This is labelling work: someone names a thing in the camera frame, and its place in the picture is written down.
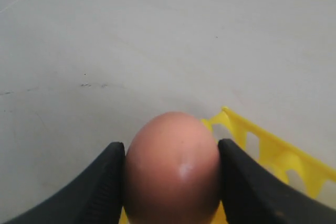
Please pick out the yellow plastic egg tray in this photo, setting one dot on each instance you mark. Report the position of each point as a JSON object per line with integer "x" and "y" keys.
{"x": 287, "y": 163}

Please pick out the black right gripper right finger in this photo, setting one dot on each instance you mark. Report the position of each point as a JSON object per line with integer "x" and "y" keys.
{"x": 251, "y": 194}

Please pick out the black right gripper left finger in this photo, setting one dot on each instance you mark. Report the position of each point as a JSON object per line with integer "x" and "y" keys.
{"x": 94, "y": 196}

